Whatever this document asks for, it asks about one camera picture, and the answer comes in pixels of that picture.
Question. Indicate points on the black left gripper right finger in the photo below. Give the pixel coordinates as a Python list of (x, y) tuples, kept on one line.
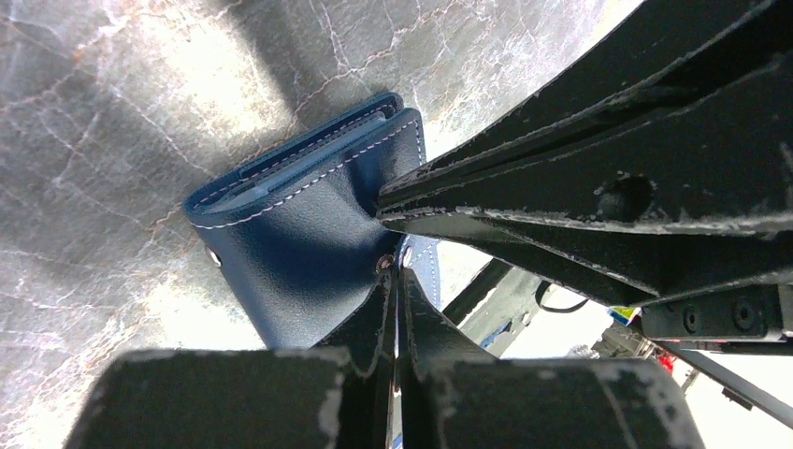
[(457, 395)]

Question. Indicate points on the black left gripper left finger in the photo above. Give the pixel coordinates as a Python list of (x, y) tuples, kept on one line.
[(335, 394)]

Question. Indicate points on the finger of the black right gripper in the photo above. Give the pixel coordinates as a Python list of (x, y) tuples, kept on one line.
[(664, 55)]

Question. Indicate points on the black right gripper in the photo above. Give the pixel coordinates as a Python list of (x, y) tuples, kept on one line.
[(666, 207)]

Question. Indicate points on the blue leather card holder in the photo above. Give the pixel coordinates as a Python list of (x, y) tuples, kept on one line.
[(295, 231)]

